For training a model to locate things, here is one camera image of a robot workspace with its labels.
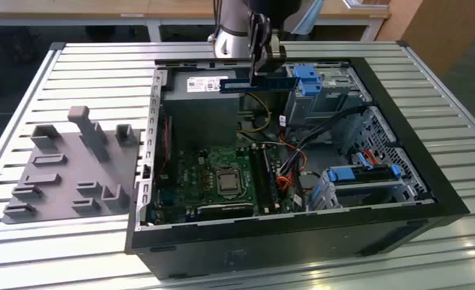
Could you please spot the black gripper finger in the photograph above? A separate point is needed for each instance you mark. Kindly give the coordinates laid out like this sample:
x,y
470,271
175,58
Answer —
x,y
274,51
255,48

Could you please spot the blue RAM stick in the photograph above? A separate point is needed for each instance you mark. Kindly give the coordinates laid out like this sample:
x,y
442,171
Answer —
x,y
240,86

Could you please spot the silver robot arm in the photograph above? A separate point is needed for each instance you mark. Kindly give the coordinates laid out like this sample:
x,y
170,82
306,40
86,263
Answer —
x,y
232,18

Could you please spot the black RAM slot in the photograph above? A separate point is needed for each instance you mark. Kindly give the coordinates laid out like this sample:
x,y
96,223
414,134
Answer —
x,y
256,178

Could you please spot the black RAM stick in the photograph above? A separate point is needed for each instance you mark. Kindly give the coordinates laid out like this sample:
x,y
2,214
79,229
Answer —
x,y
271,181

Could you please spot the blue plastic drive latch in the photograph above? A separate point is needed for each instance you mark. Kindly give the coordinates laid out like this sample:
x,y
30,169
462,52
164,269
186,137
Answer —
x,y
307,80

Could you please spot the silver metal drive bay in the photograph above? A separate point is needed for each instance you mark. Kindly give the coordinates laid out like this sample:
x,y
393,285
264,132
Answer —
x,y
326,105

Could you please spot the grey power supply unit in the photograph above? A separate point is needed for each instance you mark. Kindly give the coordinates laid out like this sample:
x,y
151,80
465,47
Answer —
x,y
200,121

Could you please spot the perforated metal disk cage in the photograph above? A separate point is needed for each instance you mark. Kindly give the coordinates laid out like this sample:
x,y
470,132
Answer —
x,y
382,130

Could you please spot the wooden cabinet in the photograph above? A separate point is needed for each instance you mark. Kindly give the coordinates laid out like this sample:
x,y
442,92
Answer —
x,y
443,30

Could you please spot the green motherboard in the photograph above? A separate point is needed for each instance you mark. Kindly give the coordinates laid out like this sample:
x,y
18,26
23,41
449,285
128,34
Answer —
x,y
192,169

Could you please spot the blue disk carrier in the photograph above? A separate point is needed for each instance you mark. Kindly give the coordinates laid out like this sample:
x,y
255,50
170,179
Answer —
x,y
343,175

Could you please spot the silver CPU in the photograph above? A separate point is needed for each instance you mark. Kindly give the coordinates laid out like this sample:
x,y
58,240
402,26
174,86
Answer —
x,y
228,183

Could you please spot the black graphics card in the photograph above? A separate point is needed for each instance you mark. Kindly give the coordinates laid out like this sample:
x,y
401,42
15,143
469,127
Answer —
x,y
224,210

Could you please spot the grey parts rack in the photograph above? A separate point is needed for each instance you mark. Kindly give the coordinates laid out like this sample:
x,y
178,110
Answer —
x,y
67,169

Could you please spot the black PC case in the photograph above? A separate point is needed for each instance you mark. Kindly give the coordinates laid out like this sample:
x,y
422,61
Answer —
x,y
262,247

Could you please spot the wooden desk white frame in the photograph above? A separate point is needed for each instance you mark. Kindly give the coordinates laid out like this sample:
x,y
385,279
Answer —
x,y
80,9

